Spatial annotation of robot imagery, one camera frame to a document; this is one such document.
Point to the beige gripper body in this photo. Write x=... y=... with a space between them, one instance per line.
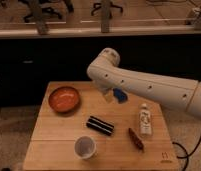
x=108 y=96

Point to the orange ceramic bowl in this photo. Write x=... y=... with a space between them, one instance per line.
x=64 y=99

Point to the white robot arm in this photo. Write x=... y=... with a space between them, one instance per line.
x=178 y=93

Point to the blue sponge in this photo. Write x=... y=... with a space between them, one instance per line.
x=120 y=95

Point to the black striped rectangular box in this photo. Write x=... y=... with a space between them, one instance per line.
x=99 y=125

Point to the small white bottle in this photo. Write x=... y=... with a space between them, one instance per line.
x=145 y=120

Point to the white paper cup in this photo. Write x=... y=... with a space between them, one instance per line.
x=85 y=147

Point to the right office chair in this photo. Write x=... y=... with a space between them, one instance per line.
x=105 y=7

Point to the office chair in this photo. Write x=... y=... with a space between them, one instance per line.
x=105 y=7
x=48 y=10

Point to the left office chair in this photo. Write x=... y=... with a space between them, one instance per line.
x=48 y=10

